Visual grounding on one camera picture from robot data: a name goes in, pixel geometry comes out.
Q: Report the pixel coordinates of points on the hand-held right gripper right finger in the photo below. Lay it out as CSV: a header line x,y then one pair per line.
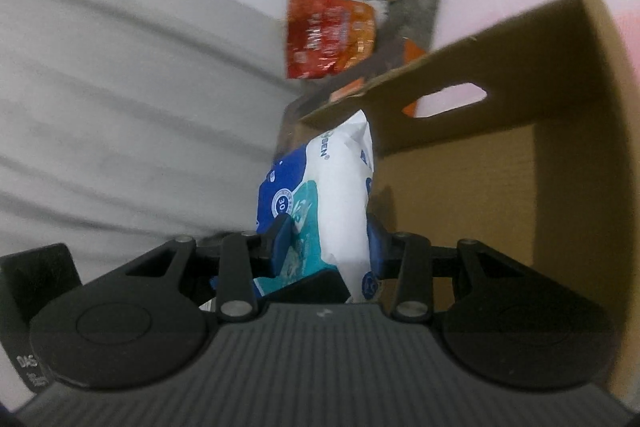
x,y
377,247

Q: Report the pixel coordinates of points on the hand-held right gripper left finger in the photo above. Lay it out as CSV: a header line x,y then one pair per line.
x,y
282,242

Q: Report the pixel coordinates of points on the blue and white tissue packet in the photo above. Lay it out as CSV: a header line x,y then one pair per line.
x,y
340,187

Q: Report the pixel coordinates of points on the brown cardboard box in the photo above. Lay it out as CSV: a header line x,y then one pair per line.
x,y
500,72

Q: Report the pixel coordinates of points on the grey curtain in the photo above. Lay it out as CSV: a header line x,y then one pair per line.
x,y
125,107

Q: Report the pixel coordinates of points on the red orange snack bag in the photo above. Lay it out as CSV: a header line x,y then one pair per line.
x,y
325,37

